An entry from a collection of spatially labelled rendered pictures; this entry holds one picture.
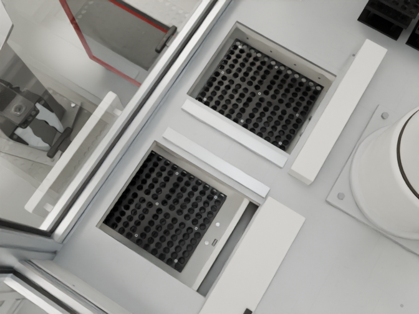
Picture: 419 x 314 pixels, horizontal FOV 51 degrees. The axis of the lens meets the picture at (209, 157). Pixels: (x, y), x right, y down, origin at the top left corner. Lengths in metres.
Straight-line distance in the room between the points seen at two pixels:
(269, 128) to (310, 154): 0.13
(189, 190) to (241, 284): 0.21
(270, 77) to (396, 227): 0.40
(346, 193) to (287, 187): 0.11
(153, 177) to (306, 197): 0.31
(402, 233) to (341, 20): 0.46
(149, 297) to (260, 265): 0.21
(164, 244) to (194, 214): 0.08
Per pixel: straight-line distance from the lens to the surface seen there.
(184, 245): 0.87
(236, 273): 0.81
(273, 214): 0.83
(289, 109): 0.95
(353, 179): 0.86
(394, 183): 0.74
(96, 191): 0.83
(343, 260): 0.86
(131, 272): 0.83
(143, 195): 0.89
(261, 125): 0.93
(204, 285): 0.94
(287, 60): 1.03
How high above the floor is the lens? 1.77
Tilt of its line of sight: 75 degrees down
